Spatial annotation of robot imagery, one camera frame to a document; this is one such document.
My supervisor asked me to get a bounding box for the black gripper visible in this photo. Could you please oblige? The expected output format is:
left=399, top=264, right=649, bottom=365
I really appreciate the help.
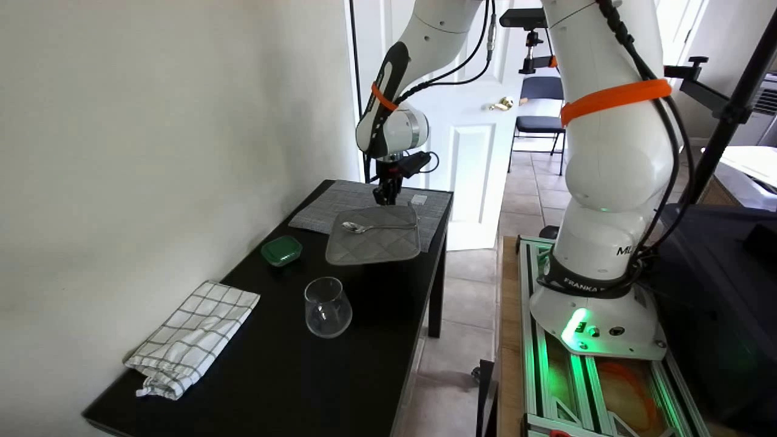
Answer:
left=374, top=151, right=433, bottom=207

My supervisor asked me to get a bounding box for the silver fork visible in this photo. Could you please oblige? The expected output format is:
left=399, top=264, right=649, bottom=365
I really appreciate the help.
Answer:
left=340, top=222, right=374, bottom=236

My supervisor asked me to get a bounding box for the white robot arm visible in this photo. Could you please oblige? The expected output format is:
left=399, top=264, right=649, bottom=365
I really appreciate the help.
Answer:
left=355, top=0, right=681, bottom=359

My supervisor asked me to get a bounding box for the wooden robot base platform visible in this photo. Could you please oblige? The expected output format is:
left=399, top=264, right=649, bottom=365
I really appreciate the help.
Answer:
left=494, top=236, right=524, bottom=437

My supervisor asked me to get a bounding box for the grey quilted pot holder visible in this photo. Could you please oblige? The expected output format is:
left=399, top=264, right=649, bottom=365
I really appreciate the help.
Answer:
left=326, top=207, right=419, bottom=267

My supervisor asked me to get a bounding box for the grey woven placemat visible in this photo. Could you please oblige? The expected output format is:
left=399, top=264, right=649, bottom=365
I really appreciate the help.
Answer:
left=292, top=181, right=451, bottom=233

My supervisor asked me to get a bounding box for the white door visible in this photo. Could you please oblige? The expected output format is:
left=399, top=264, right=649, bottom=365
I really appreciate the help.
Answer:
left=355, top=0, right=520, bottom=253

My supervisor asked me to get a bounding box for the green soap dish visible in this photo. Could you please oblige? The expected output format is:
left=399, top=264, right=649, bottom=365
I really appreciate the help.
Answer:
left=259, top=236, right=304, bottom=267

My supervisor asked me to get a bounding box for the black side table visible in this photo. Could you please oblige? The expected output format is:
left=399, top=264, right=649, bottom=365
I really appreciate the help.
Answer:
left=79, top=177, right=456, bottom=437

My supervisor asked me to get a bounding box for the black chair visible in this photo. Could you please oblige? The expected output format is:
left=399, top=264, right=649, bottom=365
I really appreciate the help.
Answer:
left=498, top=6, right=567, bottom=177

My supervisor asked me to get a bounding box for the white checked dish towel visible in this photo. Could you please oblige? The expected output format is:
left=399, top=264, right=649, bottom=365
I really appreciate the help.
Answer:
left=123, top=282, right=259, bottom=401

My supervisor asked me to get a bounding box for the aluminium rail frame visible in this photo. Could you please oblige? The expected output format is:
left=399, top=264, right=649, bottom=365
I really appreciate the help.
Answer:
left=516, top=239, right=712, bottom=437

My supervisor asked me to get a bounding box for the orange strap on arm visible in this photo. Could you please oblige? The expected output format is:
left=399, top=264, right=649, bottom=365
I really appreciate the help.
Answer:
left=558, top=76, right=674, bottom=130

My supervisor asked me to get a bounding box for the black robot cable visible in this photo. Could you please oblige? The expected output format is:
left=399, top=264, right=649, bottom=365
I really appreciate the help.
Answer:
left=598, top=0, right=700, bottom=262

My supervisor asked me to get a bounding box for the black camera tripod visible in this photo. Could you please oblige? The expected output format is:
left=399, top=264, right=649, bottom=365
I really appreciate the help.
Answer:
left=663, top=12, right=777, bottom=207

